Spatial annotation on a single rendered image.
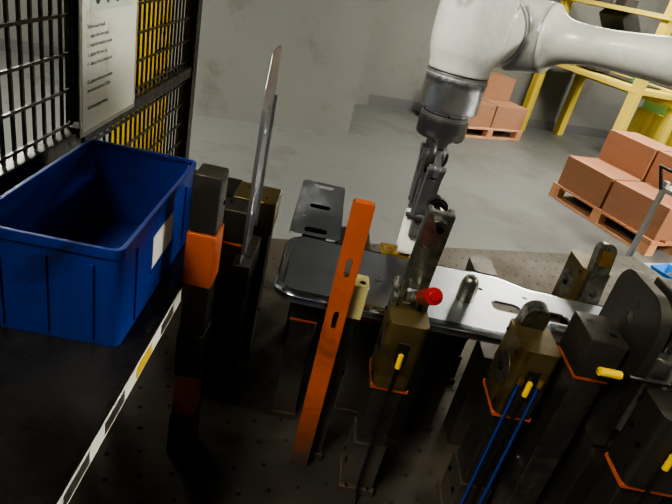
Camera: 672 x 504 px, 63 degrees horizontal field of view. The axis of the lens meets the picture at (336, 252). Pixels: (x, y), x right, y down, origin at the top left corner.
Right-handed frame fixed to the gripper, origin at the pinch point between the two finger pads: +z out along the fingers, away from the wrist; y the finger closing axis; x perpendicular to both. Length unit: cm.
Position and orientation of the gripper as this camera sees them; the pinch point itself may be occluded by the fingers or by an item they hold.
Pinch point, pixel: (410, 231)
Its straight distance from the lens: 92.8
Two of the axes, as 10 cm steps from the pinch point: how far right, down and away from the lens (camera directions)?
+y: 0.5, -4.6, 8.9
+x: -9.8, -2.0, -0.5
